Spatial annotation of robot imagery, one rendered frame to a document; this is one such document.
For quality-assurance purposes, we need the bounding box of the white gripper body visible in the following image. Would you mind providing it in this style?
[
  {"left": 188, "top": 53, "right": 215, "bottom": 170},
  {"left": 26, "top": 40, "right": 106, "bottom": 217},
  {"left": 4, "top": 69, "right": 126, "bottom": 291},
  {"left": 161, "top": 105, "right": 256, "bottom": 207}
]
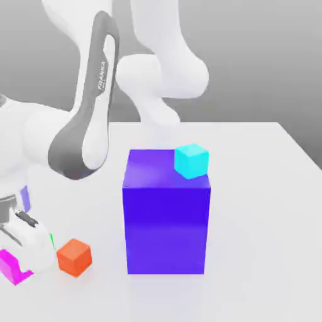
[{"left": 0, "top": 219, "right": 57, "bottom": 275}]

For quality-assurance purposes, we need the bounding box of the small magenta cube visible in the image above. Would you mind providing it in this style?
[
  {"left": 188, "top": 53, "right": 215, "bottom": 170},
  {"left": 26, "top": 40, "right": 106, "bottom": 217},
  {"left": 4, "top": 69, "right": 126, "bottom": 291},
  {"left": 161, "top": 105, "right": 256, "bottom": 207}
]
[{"left": 0, "top": 248, "right": 35, "bottom": 287}]

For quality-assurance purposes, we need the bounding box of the small orange cube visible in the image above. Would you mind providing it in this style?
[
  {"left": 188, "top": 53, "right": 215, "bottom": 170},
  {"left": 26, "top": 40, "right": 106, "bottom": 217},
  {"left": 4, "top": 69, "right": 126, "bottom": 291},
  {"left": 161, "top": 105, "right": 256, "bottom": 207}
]
[{"left": 56, "top": 238, "right": 93, "bottom": 278}]

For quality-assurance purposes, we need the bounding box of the small cyan cube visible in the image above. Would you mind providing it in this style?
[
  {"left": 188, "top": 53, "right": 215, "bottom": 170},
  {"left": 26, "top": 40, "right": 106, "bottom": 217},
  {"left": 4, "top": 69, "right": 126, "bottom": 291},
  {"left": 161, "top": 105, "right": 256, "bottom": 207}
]
[{"left": 174, "top": 143, "right": 210, "bottom": 180}]

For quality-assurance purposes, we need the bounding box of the large blue box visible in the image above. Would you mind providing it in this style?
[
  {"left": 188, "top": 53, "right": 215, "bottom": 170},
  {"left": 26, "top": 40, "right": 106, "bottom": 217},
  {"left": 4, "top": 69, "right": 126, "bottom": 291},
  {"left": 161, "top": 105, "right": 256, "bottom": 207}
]
[{"left": 121, "top": 148, "right": 211, "bottom": 275}]

